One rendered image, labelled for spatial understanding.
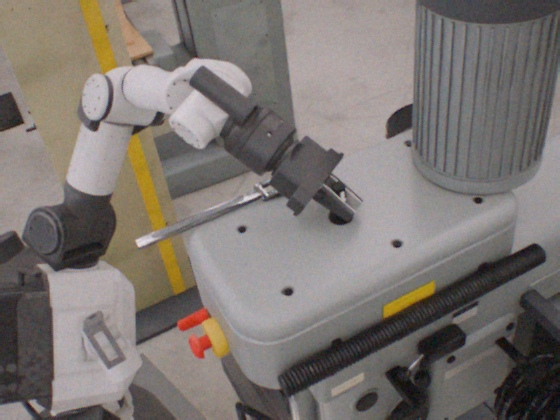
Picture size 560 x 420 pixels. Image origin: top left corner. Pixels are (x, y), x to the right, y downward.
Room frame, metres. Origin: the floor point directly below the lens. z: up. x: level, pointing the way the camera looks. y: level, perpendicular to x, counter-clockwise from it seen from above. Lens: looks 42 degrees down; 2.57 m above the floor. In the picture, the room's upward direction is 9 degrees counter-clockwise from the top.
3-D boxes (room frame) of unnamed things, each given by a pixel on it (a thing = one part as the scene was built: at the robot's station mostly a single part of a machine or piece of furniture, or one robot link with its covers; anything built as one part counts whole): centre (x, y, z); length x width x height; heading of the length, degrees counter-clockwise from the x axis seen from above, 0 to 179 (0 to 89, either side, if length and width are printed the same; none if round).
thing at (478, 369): (0.80, -0.27, 1.47); 0.24 x 0.19 x 0.26; 22
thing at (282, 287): (0.73, -0.11, 1.81); 0.47 x 0.26 x 0.16; 112
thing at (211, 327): (0.64, 0.12, 1.76); 0.06 x 0.02 x 0.06; 22
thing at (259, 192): (0.77, 0.10, 1.89); 0.24 x 0.04 x 0.01; 112
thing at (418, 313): (0.60, -0.18, 1.79); 0.45 x 0.04 x 0.04; 112
